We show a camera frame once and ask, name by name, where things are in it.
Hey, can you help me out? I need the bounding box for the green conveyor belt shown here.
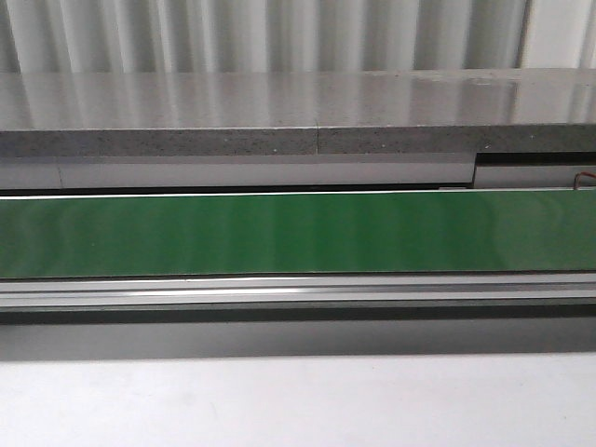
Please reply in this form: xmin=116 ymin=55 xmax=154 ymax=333
xmin=1 ymin=189 xmax=595 ymax=279

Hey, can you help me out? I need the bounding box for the grey stone counter slab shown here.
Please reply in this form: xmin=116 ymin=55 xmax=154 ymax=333
xmin=1 ymin=69 xmax=595 ymax=158

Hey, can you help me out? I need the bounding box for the grey conveyor frame rail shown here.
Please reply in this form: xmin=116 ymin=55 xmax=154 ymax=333
xmin=1 ymin=272 xmax=595 ymax=308

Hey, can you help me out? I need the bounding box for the white pleated curtain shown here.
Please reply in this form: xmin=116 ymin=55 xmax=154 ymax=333
xmin=1 ymin=1 xmax=595 ymax=73

